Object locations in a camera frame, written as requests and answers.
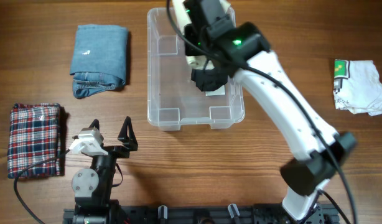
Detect cream cloth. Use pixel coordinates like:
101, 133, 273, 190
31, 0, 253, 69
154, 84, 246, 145
172, 0, 207, 70

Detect black garment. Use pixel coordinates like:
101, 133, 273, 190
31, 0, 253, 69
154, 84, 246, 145
191, 68, 228, 91

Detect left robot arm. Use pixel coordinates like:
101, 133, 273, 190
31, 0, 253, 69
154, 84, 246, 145
63, 116, 138, 224

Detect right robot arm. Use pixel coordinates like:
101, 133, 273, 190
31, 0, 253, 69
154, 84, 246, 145
171, 1, 356, 223

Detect clear plastic storage bin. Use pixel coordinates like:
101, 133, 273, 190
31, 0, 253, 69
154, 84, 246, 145
147, 7, 245, 131

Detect folded blue denim jeans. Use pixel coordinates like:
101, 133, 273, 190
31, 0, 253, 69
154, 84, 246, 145
70, 24, 129, 99

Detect folded red plaid shirt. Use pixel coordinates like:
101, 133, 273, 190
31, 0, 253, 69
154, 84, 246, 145
7, 103, 61, 179

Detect white label in bin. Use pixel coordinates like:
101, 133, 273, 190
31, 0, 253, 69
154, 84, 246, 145
205, 85, 226, 96

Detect white printed t-shirt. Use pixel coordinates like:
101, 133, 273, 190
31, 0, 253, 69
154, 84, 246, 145
333, 59, 382, 116

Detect left black cable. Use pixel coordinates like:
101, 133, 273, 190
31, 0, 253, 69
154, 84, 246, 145
12, 148, 71, 224

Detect black cable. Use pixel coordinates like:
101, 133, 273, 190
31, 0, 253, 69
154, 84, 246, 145
12, 148, 71, 224
165, 0, 359, 224

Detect right black cable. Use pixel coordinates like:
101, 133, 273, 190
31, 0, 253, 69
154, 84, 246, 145
165, 0, 359, 224

